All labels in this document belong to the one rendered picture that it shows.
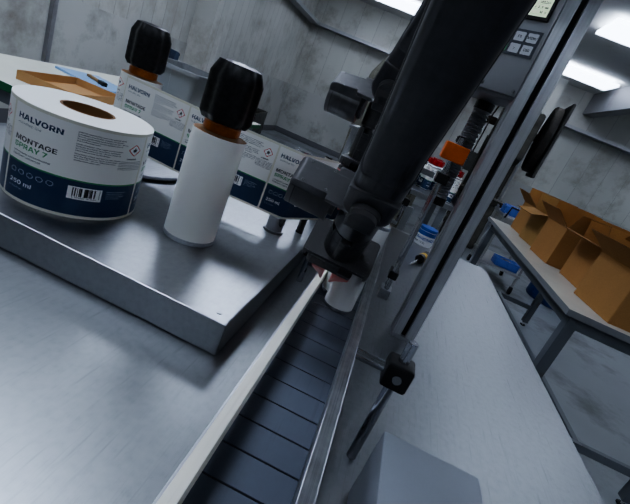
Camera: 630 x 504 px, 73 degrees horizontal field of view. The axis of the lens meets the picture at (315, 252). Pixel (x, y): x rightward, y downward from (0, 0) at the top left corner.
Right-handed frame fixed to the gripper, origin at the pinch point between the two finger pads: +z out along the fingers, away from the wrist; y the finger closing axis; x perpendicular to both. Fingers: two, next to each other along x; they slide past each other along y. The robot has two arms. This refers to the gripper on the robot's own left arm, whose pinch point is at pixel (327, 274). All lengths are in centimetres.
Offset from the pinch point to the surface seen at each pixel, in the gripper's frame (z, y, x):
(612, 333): 79, -123, -83
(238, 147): -8.3, 21.5, -8.7
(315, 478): -28.8, -3.6, 31.7
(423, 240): 61, -30, -67
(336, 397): -23.3, -4.1, 24.6
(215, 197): -2.0, 21.7, -2.5
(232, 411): -20.1, 3.4, 28.7
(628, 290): 69, -122, -99
